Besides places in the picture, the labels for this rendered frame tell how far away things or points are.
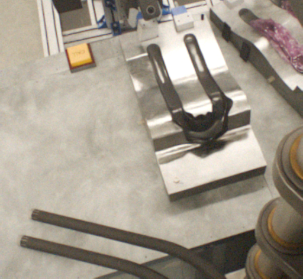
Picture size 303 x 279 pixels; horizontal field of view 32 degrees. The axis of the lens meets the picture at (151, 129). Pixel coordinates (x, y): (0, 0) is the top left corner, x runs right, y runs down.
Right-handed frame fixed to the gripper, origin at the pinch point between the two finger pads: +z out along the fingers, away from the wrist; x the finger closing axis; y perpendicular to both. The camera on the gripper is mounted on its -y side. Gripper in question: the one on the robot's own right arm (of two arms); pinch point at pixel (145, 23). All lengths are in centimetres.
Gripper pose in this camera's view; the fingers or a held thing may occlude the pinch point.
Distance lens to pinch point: 152.9
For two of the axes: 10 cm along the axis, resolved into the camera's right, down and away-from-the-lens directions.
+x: -9.6, 2.8, -0.5
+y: -2.8, -8.4, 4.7
